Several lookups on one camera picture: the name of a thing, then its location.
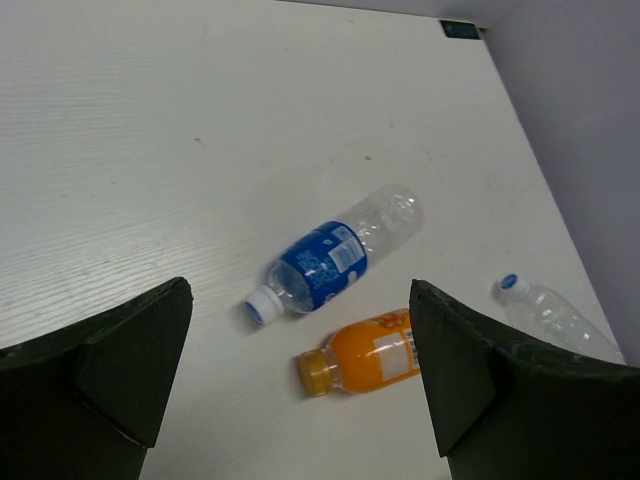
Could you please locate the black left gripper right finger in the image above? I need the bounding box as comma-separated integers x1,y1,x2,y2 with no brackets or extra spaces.
409,280,639,479

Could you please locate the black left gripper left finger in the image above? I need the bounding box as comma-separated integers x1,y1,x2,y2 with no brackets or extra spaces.
1,277,193,479

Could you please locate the orange juice bottle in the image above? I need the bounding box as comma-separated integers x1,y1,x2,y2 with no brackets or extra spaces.
297,308,420,397

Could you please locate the clear bottle blue-white cap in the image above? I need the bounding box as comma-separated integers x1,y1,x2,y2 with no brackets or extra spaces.
497,273,626,365

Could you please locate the blue label clear bottle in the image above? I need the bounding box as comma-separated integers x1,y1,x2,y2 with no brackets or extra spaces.
243,184,424,327

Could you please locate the blue table label sticker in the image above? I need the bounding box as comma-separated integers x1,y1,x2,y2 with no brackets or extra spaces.
439,19,481,40

